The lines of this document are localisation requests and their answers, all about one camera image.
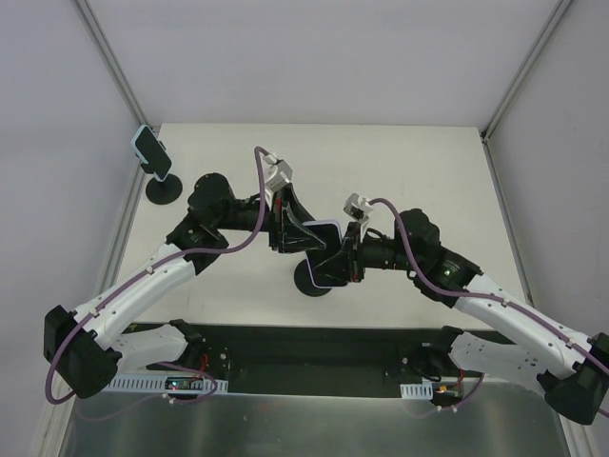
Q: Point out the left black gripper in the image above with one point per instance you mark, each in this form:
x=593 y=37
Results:
x=277 y=219

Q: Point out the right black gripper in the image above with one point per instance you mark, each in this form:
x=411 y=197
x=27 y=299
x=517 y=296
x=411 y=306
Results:
x=355 y=252

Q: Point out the phone with lilac case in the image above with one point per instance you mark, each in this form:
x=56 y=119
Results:
x=329 y=231

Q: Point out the black phone stand corner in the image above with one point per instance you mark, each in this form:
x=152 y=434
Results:
x=304 y=284

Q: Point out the black phone stand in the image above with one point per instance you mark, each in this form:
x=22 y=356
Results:
x=164 y=187

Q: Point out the phone with light blue case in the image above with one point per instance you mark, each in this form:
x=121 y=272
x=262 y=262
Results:
x=151 y=153

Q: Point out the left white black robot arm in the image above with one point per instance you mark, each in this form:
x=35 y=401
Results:
x=84 y=345

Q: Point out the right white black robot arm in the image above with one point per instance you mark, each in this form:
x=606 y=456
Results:
x=566 y=367

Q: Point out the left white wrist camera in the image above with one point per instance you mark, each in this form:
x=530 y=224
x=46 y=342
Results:
x=277 y=172

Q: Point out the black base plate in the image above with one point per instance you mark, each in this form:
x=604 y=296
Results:
x=327 y=362

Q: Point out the right white cable duct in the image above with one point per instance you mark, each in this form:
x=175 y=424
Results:
x=422 y=391

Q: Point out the white cable duct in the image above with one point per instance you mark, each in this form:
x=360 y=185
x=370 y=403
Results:
x=422 y=391
x=146 y=383

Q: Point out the left aluminium frame rail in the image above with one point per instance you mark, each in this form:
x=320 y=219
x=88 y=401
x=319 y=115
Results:
x=119 y=239

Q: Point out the aluminium frame rail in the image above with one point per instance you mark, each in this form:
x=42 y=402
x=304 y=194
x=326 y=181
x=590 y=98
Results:
x=119 y=239
x=506 y=216

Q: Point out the right aluminium frame rail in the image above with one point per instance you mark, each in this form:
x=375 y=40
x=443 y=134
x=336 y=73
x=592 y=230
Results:
x=506 y=216

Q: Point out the left white cable duct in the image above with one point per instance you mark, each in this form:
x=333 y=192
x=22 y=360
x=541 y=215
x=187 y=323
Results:
x=146 y=383

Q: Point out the left aluminium frame post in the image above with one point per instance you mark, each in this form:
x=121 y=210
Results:
x=115 y=70

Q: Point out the aluminium frame post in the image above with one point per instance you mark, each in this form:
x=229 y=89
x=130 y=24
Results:
x=115 y=70
x=530 y=60

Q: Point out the right aluminium frame post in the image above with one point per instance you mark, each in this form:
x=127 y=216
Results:
x=530 y=60

